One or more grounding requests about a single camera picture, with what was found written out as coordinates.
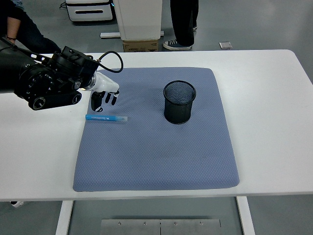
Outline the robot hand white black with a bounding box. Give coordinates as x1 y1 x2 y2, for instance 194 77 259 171
90 70 120 113

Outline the blue marker with clear cap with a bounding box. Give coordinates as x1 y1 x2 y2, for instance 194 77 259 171
85 114 129 122

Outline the black mesh pen holder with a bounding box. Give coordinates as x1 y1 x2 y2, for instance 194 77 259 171
163 80 197 125

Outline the white floor bar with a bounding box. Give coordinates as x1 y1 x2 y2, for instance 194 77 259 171
100 31 165 39

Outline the brown cardboard box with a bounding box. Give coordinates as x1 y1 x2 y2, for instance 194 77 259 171
122 39 159 52

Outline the white machine with dark slot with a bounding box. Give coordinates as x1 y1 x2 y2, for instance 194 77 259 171
65 0 115 23

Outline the blue textured mat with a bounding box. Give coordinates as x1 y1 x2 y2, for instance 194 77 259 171
72 67 240 193

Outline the person in dark clothing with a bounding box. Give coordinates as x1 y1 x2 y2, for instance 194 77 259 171
0 0 62 56

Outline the person with blue sneakers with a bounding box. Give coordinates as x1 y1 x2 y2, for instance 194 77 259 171
163 0 200 51

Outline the white table leg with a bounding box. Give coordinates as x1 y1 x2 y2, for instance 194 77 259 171
236 196 256 235
55 200 74 235

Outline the grey metal plate with screws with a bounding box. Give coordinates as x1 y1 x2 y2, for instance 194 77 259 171
101 219 222 235

